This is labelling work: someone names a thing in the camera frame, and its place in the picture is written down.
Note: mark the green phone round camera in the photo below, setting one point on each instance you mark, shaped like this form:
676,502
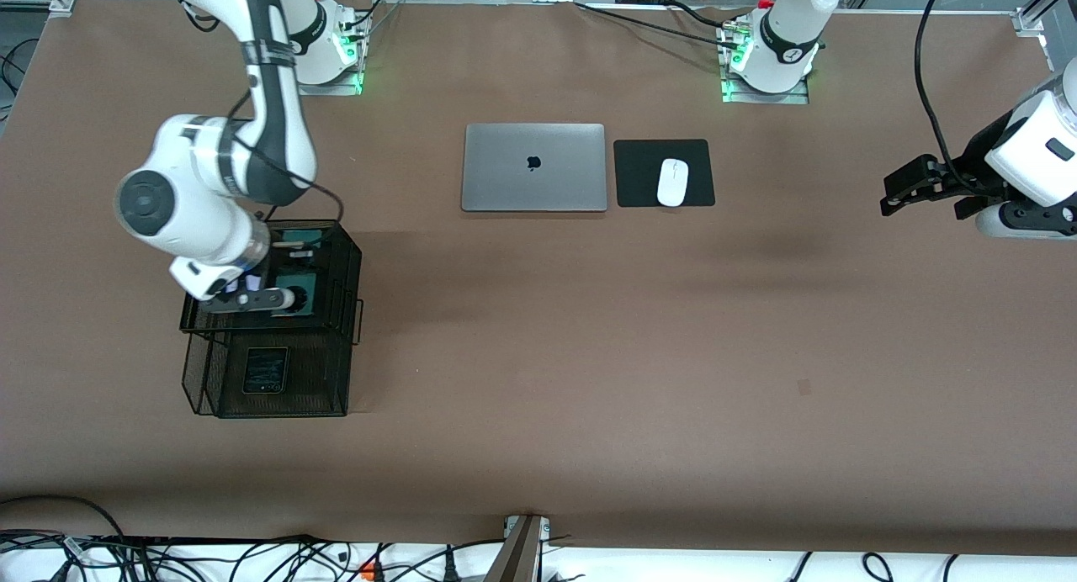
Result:
307,292

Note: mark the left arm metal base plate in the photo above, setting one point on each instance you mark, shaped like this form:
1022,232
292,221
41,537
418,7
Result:
791,98

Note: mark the black mouse pad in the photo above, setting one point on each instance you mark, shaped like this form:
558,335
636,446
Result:
635,174

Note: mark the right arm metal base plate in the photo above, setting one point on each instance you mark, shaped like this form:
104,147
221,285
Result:
336,88

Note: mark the lilac folding phone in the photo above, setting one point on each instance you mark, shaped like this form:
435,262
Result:
252,284

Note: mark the aluminium frame corner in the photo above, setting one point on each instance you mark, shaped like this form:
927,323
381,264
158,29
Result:
1028,18

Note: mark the silver laptop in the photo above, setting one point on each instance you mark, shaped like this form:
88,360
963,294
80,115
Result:
505,170

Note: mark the white computer mouse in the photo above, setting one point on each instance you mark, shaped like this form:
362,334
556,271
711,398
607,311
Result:
673,182

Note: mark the aluminium profile bracket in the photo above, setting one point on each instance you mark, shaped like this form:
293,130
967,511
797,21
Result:
517,557

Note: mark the aluminium frame rail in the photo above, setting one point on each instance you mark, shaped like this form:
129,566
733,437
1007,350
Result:
63,3

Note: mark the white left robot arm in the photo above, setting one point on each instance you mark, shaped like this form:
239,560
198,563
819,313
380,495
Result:
791,27

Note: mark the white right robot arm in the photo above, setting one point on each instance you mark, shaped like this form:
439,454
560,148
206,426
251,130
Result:
202,220

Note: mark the orange plug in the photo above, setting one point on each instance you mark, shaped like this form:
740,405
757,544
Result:
368,574

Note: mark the black folding phone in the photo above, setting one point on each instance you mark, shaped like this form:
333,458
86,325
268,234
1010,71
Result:
265,370

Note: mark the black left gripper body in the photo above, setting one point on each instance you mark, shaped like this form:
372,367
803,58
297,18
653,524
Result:
978,155

